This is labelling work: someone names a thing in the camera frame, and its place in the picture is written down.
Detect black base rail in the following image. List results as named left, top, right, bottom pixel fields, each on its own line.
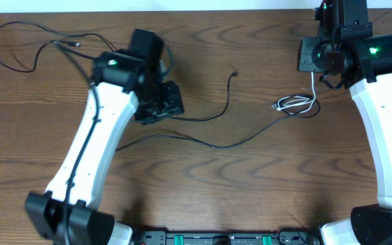
left=129, top=228, right=323, bottom=245

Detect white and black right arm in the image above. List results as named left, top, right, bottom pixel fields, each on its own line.
left=297, top=0, right=392, bottom=245

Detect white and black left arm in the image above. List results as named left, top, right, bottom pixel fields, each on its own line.
left=24, top=29, right=184, bottom=244

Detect black left camera cable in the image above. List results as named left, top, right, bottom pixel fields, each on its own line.
left=54, top=40, right=101, bottom=245

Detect white cable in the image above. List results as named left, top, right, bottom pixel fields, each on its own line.
left=272, top=71, right=318, bottom=115

